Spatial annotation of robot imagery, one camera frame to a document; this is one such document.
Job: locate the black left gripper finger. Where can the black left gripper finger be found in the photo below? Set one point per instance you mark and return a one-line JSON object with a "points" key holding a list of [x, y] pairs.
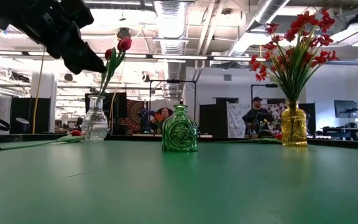
{"points": [[82, 60]]}

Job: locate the clear glass vase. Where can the clear glass vase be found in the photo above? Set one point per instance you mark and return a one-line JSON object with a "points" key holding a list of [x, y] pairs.
{"points": [[95, 127]]}

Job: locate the green embossed glass vase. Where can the green embossed glass vase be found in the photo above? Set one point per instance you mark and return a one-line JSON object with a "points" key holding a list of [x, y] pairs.
{"points": [[179, 133]]}

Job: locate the yellow embossed glass vase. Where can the yellow embossed glass vase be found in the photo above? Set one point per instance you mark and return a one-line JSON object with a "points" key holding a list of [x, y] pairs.
{"points": [[294, 127]]}

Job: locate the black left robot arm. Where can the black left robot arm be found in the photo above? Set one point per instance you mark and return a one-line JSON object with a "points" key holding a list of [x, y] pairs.
{"points": [[5, 11]]}

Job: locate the orange background flowers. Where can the orange background flowers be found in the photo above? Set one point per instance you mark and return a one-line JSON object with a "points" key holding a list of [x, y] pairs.
{"points": [[159, 118]]}

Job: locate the black ceiling spotlight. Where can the black ceiling spotlight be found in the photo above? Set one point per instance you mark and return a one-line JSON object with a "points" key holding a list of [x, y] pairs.
{"points": [[68, 76], [145, 77]]}

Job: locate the white pillar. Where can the white pillar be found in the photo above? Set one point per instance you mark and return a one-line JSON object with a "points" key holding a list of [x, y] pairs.
{"points": [[50, 90]]}

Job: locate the round black ceiling fixture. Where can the round black ceiling fixture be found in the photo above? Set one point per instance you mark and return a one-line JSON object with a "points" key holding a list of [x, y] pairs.
{"points": [[124, 32]]}

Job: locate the black screen panel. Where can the black screen panel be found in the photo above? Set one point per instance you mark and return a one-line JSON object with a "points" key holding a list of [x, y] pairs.
{"points": [[120, 105]]}

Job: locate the black ceiling track light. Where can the black ceiling track light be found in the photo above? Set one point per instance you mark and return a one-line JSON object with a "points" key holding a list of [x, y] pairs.
{"points": [[19, 76]]}

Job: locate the mandala pattern tapestry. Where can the mandala pattern tapestry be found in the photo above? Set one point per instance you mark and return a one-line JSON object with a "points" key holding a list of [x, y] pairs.
{"points": [[134, 113]]}

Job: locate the black partition panel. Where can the black partition panel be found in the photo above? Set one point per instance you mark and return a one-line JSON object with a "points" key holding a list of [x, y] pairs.
{"points": [[23, 107]]}

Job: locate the black cylinder object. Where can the black cylinder object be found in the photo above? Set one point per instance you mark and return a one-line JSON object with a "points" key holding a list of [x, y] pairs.
{"points": [[20, 127]]}

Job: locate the person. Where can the person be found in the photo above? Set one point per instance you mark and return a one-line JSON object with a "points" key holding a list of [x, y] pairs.
{"points": [[164, 112], [256, 116]]}

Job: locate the tall black partition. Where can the tall black partition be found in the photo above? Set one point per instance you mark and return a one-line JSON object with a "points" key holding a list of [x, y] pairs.
{"points": [[213, 118]]}

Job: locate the white floral cloth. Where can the white floral cloth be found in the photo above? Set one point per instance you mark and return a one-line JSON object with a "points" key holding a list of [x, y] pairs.
{"points": [[235, 118]]}

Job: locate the black rounded object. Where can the black rounded object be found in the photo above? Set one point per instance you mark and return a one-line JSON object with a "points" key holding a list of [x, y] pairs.
{"points": [[265, 133]]}

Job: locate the pink floral cloth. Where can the pink floral cloth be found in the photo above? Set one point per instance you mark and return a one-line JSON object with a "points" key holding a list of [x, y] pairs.
{"points": [[274, 110]]}

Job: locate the black backdrop panel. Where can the black backdrop panel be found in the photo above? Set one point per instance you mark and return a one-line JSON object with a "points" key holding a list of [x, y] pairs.
{"points": [[311, 118]]}

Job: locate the dark computer monitor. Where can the dark computer monitor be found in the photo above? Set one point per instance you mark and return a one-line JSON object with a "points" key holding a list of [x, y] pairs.
{"points": [[345, 109]]}

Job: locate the dark desk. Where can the dark desk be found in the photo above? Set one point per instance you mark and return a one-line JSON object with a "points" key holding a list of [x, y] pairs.
{"points": [[343, 129]]}

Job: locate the black metal frame stand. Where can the black metal frame stand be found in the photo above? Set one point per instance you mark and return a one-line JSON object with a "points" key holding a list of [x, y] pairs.
{"points": [[172, 81], [271, 85]]}

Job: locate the silver ribbed air duct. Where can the silver ribbed air duct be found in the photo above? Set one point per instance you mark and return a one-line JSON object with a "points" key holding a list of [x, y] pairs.
{"points": [[171, 18]]}

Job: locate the wall vent grille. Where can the wall vent grille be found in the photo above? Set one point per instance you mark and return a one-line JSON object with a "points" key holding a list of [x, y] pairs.
{"points": [[227, 77]]}

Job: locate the large grey air duct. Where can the large grey air duct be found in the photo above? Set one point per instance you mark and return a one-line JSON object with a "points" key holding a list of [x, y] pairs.
{"points": [[269, 12]]}

